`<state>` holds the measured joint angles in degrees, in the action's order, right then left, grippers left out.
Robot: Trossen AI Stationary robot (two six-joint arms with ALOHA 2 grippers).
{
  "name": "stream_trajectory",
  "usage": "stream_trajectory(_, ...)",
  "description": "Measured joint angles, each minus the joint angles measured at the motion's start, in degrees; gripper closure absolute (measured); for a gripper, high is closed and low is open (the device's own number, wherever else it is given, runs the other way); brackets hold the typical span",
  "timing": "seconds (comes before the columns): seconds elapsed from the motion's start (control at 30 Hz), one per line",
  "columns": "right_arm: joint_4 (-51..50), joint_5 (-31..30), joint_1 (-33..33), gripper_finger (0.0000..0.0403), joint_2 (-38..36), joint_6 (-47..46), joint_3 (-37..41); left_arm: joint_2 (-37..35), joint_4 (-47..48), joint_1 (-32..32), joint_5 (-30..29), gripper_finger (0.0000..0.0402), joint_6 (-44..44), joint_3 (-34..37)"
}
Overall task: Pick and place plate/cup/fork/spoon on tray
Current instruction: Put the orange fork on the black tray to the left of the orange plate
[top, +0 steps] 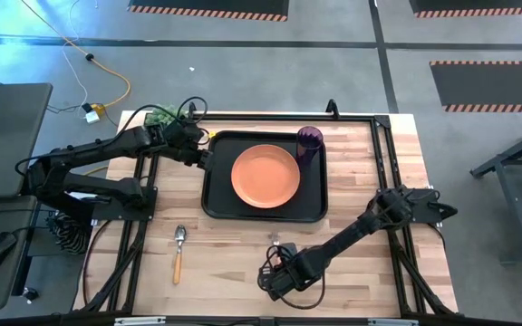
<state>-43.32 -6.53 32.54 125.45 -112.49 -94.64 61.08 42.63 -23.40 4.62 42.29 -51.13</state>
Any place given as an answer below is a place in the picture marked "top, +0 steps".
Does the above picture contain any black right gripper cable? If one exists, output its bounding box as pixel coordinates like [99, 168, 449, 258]
[267, 269, 328, 312]

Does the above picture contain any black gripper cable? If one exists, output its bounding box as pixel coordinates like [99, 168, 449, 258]
[267, 269, 328, 312]
[120, 95, 209, 135]

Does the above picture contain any black white striped cable sleeve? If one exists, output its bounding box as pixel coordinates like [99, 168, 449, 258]
[44, 211, 93, 255]

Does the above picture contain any purple faceted plastic cup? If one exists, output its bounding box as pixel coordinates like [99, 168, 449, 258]
[295, 125, 325, 167]

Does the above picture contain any orange round plate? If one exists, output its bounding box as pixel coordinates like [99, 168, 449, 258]
[230, 143, 302, 210]

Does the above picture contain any yellow floor cable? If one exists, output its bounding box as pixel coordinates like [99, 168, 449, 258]
[19, 0, 132, 110]

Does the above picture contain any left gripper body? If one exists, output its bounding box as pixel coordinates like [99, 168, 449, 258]
[163, 120, 210, 168]

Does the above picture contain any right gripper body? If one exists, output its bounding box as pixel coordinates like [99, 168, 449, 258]
[258, 253, 316, 301]

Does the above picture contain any black plastic serving tray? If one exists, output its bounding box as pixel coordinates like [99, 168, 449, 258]
[200, 129, 329, 224]

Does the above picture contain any white floor cable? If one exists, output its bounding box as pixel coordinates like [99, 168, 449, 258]
[60, 0, 91, 109]

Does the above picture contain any spoon with orange handle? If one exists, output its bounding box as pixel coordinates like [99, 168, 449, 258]
[172, 225, 188, 285]

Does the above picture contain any black hazard-striped floor mat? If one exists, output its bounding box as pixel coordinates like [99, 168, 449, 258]
[409, 0, 522, 19]
[127, 0, 290, 23]
[429, 60, 522, 113]

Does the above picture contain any dark metal workstation frame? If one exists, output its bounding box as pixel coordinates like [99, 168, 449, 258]
[469, 118, 522, 266]

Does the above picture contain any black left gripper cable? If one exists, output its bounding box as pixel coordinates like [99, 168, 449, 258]
[120, 95, 209, 135]

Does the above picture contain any silver metal bracket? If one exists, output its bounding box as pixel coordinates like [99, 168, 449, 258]
[114, 316, 167, 326]
[367, 318, 419, 326]

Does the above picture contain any black aluminium table frame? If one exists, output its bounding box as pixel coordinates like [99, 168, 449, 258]
[72, 98, 459, 326]

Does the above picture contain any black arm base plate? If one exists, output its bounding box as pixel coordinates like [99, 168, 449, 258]
[89, 185, 159, 223]
[412, 186, 443, 226]

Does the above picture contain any fork with orange handle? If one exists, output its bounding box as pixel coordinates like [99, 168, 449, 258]
[269, 232, 283, 271]

